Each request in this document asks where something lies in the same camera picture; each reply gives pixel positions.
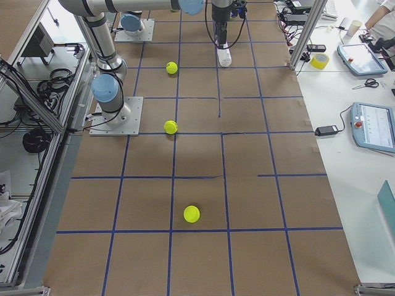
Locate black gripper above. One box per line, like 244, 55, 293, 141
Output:
212, 6, 231, 49

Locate white blue tennis ball can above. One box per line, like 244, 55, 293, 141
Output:
217, 49, 232, 67

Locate person forearm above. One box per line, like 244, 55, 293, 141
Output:
365, 6, 391, 30

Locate tennis ball front left corner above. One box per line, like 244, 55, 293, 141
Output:
165, 61, 178, 75

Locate centre tennis ball with print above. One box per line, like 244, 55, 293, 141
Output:
164, 120, 178, 135

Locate Wilson tennis ball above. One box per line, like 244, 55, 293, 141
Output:
183, 205, 201, 223

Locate black phone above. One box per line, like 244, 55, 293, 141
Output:
306, 44, 326, 52

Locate yellow tape roll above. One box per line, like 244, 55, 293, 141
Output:
310, 53, 330, 70

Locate paper cup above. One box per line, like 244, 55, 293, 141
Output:
346, 20, 362, 37

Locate blue teach pendant far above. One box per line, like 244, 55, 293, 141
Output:
337, 43, 388, 76

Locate blue teach pendant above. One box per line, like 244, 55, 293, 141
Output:
337, 43, 388, 76
350, 102, 394, 153

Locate black power adapter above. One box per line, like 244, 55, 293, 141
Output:
314, 125, 339, 137

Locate scissors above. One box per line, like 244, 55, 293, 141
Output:
352, 78, 379, 89

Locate blue teach pendant near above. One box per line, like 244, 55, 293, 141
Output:
350, 102, 394, 153

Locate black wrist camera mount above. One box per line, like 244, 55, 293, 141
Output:
231, 0, 247, 19

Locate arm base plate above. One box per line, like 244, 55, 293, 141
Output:
114, 18, 155, 43
89, 96, 143, 136

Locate aluminium frame post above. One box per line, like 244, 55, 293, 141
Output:
289, 0, 327, 70

